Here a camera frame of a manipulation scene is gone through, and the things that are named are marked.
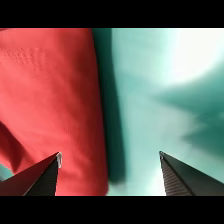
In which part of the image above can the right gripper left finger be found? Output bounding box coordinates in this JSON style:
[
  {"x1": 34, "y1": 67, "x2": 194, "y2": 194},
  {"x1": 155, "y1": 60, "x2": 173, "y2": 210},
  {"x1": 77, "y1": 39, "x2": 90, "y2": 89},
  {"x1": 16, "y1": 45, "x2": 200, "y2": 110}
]
[{"x1": 0, "y1": 151, "x2": 63, "y2": 197}]

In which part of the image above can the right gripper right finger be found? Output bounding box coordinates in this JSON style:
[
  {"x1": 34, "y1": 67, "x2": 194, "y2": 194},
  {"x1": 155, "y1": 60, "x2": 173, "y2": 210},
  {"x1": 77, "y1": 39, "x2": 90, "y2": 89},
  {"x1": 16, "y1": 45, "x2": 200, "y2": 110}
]
[{"x1": 158, "y1": 150, "x2": 224, "y2": 197}]

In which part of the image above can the red T-shirt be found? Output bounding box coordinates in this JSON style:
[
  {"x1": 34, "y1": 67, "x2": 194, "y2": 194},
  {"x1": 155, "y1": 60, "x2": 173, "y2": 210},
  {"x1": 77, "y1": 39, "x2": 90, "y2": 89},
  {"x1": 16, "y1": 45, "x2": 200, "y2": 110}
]
[{"x1": 0, "y1": 28, "x2": 110, "y2": 197}]

